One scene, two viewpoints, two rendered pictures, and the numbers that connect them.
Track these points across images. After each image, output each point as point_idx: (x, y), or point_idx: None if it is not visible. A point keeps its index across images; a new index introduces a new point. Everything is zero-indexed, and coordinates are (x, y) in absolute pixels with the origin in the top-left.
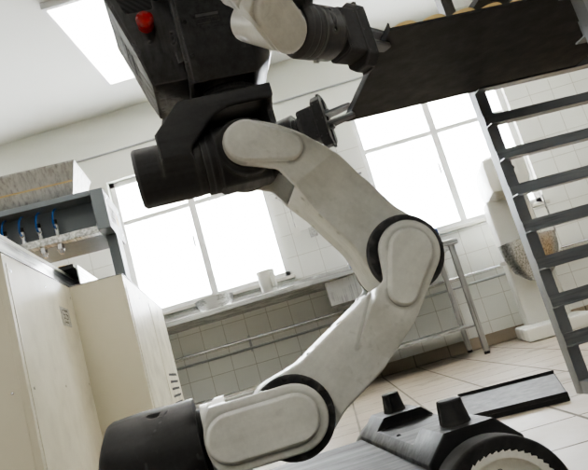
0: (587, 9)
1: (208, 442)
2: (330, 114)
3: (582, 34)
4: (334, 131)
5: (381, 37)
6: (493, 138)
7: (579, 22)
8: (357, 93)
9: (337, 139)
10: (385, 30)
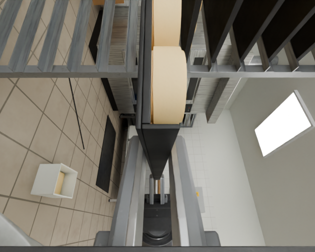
0: (137, 77)
1: None
2: (173, 238)
3: (127, 71)
4: (66, 250)
5: (159, 179)
6: None
7: (134, 72)
8: (155, 170)
9: None
10: (159, 179)
